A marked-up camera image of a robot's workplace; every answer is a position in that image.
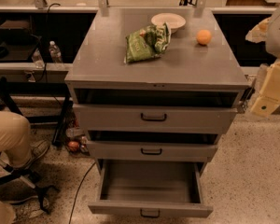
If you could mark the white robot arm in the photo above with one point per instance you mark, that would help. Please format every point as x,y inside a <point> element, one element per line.
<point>268,31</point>

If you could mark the grey sneaker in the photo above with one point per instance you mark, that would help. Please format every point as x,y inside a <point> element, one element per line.
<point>38,150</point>

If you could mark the grey drawer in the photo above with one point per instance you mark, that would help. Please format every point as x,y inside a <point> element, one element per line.
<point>142,151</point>
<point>150,189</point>
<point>154,119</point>

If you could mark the clear water bottle right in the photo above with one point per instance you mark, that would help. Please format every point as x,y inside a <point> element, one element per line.
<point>55,52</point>

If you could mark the black table leg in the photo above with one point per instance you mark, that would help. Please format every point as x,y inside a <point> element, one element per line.
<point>66,104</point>

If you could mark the grey bottom drawer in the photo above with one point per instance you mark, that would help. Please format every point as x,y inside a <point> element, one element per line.
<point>150,189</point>

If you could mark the grey drawer cabinet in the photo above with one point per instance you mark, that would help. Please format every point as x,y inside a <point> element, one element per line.
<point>186,75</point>

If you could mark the grey top drawer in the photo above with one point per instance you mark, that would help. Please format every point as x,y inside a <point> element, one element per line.
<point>154,119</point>

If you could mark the red apple on floor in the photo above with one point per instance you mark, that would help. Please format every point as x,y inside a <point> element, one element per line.
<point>73,146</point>

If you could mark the green chip bag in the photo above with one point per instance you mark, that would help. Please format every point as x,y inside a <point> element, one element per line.
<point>147,43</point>

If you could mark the clear water bottle left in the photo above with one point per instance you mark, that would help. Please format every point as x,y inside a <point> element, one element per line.
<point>37,59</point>

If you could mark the orange fruit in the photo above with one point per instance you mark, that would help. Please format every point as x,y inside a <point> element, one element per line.
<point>204,37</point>

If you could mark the person's leg beige trousers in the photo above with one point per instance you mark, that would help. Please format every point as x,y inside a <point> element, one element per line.
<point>15,138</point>

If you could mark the white bowl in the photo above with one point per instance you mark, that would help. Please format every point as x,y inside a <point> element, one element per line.
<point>174,21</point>

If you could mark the clear water bottle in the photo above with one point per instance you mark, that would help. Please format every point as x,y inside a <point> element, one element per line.
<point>55,52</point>
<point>37,59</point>

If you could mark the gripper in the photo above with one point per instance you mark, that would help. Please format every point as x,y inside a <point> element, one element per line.
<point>279,36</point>

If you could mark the grey middle drawer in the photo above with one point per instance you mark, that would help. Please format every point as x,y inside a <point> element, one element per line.
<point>142,151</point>

